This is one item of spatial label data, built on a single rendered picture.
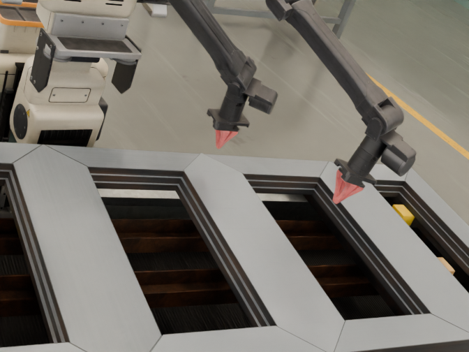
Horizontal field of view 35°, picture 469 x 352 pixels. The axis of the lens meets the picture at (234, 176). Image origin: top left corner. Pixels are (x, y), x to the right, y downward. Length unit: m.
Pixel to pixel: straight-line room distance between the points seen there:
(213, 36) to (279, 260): 0.54
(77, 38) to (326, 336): 1.04
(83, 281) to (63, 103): 0.83
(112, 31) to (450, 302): 1.15
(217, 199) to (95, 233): 0.39
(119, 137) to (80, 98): 1.57
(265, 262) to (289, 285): 0.08
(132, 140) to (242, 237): 2.08
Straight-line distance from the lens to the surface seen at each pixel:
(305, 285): 1.73
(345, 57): 1.75
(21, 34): 2.42
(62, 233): 1.62
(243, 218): 1.85
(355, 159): 1.78
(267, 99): 1.86
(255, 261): 1.73
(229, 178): 1.99
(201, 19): 1.69
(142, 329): 1.45
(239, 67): 1.80
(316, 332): 1.62
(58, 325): 1.44
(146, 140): 3.84
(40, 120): 2.17
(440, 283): 1.99
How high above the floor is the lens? 1.85
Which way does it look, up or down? 29 degrees down
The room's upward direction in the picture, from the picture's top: 22 degrees clockwise
